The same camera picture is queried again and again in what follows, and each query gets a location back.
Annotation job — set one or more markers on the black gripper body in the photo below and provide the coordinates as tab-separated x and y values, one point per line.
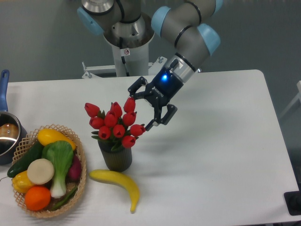
162	88

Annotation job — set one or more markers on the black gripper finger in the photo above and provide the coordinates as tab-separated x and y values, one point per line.
158	118
133	89

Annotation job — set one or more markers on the red tulip bouquet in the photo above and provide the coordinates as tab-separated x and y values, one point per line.
115	129

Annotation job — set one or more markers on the yellow banana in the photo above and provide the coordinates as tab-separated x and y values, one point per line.
119	179

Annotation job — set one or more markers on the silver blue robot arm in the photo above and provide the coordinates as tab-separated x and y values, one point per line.
128	30

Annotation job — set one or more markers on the dark ribbed vase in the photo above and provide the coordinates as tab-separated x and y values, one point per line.
119	160

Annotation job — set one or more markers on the green bok choy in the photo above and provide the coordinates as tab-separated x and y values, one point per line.
60	154

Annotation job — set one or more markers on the yellow squash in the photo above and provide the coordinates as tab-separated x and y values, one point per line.
48	136

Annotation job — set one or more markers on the purple sweet potato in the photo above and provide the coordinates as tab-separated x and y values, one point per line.
75	169

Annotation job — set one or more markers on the woven wicker basket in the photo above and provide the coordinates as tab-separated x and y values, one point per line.
25	145

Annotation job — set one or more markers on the dark green cucumber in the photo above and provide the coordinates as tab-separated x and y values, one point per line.
34	153

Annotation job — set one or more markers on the white furniture leg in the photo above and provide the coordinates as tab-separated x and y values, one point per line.
295	103

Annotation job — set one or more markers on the green chili pepper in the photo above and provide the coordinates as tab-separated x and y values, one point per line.
62	202

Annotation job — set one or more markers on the beige round bun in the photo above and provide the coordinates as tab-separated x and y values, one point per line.
40	171

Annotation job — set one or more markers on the black device at edge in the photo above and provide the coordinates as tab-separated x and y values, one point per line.
293	202

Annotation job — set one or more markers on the orange fruit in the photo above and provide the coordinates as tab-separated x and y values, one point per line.
37	198

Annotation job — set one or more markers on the yellow bell pepper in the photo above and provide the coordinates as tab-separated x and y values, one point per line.
21	182

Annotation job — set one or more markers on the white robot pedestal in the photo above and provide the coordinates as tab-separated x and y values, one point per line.
131	61

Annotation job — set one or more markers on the white metal base frame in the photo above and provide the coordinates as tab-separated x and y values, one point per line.
110	70

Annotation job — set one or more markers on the blue handled saucepan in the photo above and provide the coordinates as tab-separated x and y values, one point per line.
11	130

